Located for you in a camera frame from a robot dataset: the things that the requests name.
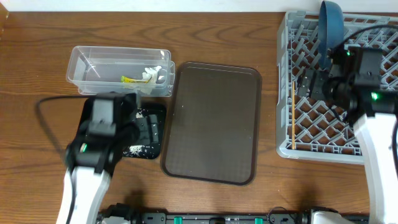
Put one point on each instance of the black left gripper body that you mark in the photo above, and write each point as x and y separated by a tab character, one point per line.
128	132

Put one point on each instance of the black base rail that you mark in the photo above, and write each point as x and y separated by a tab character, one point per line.
121	213

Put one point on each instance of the spilled white rice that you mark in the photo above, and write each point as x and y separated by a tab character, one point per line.
143	151

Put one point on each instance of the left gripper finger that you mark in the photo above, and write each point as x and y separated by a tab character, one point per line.
144	136
154	129

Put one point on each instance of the dark blue plate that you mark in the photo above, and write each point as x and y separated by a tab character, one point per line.
330	30

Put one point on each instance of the yellow green snack wrapper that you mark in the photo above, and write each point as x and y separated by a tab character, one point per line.
132	80

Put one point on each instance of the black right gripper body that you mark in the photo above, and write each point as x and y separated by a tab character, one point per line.
338	88

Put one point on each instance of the brown serving tray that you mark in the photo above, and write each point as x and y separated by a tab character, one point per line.
214	124

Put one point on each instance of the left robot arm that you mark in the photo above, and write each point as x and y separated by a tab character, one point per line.
85	185

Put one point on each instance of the clear plastic bin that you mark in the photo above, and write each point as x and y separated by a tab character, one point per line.
95	69

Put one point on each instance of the wooden chopstick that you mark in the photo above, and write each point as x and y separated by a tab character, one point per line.
293	116

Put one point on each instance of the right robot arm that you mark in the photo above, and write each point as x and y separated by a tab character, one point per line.
373	115

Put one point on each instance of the grey dishwasher rack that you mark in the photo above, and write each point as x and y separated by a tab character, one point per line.
321	132

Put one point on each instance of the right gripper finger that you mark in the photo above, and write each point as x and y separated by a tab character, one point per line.
304	82
316	87

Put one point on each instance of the white tissue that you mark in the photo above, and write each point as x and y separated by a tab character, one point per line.
150	78

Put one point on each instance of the black plastic bin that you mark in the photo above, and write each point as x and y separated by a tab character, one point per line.
91	148

